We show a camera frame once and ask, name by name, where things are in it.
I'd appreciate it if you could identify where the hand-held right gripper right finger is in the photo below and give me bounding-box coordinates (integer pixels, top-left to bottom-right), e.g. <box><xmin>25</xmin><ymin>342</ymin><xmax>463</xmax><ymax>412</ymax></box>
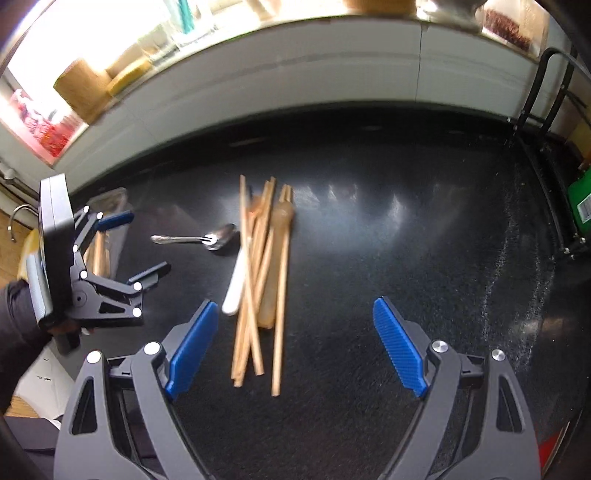
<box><xmin>373</xmin><ymin>296</ymin><xmax>542</xmax><ymax>480</ymax></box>

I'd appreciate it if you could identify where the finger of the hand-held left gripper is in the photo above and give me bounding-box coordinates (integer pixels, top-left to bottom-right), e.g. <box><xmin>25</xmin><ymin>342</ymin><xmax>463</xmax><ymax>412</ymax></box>
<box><xmin>71</xmin><ymin>207</ymin><xmax>136</xmax><ymax>259</ymax></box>
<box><xmin>74</xmin><ymin>262</ymin><xmax>172</xmax><ymax>328</ymax></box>

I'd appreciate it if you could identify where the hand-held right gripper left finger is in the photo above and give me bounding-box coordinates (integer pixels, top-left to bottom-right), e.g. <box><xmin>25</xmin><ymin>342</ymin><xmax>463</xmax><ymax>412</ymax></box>
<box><xmin>54</xmin><ymin>299</ymin><xmax>220</xmax><ymax>480</ymax></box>

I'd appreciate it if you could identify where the clear plastic container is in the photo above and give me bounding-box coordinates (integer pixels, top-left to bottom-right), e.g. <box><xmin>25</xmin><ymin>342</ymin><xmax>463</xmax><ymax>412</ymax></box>
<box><xmin>74</xmin><ymin>187</ymin><xmax>129</xmax><ymax>282</ymax></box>

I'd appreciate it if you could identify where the bundle of wooden chopsticks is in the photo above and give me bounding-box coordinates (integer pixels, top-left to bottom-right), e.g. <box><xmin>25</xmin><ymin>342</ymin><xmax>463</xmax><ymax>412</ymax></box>
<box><xmin>91</xmin><ymin>230</ymin><xmax>115</xmax><ymax>278</ymax></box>

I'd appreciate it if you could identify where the silver metal spoon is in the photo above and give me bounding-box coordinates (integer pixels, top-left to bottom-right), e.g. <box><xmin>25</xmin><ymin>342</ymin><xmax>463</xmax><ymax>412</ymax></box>
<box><xmin>203</xmin><ymin>223</ymin><xmax>241</xmax><ymax>252</ymax></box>
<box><xmin>150</xmin><ymin>233</ymin><xmax>218</xmax><ymax>247</ymax></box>

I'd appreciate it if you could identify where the white handled utensil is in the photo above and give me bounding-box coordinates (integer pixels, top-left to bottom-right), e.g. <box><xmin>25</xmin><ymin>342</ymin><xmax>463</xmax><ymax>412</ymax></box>
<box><xmin>222</xmin><ymin>244</ymin><xmax>252</xmax><ymax>315</ymax></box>

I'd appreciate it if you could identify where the pile of wooden chopsticks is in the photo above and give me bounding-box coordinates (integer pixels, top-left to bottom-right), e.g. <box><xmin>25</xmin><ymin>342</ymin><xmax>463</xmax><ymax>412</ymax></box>
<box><xmin>231</xmin><ymin>174</ymin><xmax>294</xmax><ymax>397</ymax></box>

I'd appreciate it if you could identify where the long light wooden spoon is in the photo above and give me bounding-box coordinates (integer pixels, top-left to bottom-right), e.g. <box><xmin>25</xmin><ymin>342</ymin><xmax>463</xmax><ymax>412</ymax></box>
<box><xmin>259</xmin><ymin>200</ymin><xmax>296</xmax><ymax>329</ymax></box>

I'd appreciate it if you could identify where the person's left forearm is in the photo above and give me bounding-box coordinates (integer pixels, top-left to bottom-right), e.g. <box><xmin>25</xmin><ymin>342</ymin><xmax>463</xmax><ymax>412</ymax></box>
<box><xmin>0</xmin><ymin>279</ymin><xmax>51</xmax><ymax>416</ymax></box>

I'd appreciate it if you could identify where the metal faucet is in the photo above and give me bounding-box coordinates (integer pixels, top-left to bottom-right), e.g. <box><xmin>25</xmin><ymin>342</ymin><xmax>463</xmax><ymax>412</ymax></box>
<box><xmin>8</xmin><ymin>205</ymin><xmax>40</xmax><ymax>243</ymax></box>

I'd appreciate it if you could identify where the yellow box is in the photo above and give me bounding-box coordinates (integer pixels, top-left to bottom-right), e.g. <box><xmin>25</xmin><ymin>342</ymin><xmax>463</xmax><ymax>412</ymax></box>
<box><xmin>18</xmin><ymin>228</ymin><xmax>44</xmax><ymax>278</ymax></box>

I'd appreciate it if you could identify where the pink soap bottle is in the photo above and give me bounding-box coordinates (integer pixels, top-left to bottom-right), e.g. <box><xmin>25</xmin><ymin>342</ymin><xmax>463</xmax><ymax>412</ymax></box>
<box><xmin>9</xmin><ymin>90</ymin><xmax>88</xmax><ymax>158</ymax></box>

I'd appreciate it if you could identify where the bamboo cup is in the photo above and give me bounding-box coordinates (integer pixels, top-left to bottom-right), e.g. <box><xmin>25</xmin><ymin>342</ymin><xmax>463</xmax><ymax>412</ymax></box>
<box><xmin>53</xmin><ymin>58</ymin><xmax>112</xmax><ymax>125</ymax></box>

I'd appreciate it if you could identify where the yellow sponge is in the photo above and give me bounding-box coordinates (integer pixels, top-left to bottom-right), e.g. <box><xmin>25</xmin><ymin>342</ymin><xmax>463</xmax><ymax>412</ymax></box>
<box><xmin>106</xmin><ymin>62</ymin><xmax>153</xmax><ymax>97</ymax></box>

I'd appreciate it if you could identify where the white paper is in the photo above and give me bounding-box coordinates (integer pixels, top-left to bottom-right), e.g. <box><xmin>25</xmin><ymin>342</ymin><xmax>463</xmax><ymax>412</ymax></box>
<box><xmin>14</xmin><ymin>346</ymin><xmax>75</xmax><ymax>416</ymax></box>

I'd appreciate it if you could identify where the green labelled bottle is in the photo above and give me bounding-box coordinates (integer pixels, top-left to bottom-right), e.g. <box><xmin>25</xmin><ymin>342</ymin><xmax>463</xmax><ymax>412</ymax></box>
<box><xmin>567</xmin><ymin>166</ymin><xmax>591</xmax><ymax>234</ymax></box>

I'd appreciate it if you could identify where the black metal rack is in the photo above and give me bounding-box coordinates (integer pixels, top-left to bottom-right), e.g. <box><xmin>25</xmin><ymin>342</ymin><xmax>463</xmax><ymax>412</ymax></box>
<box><xmin>508</xmin><ymin>46</ymin><xmax>591</xmax><ymax>259</ymax></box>

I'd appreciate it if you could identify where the bamboo utensil holder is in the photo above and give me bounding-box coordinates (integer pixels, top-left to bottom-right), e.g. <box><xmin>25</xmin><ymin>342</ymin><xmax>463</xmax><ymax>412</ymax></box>
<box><xmin>342</xmin><ymin>0</ymin><xmax>416</xmax><ymax>12</ymax></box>

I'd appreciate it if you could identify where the bag of dried chili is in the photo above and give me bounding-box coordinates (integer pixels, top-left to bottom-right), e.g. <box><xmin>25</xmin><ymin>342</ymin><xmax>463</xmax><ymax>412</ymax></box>
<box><xmin>480</xmin><ymin>7</ymin><xmax>534</xmax><ymax>51</ymax></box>

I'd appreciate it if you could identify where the teal handled brush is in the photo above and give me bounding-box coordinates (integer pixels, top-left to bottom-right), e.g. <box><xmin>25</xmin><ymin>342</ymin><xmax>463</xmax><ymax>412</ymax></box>
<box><xmin>173</xmin><ymin>0</ymin><xmax>195</xmax><ymax>35</ymax></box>

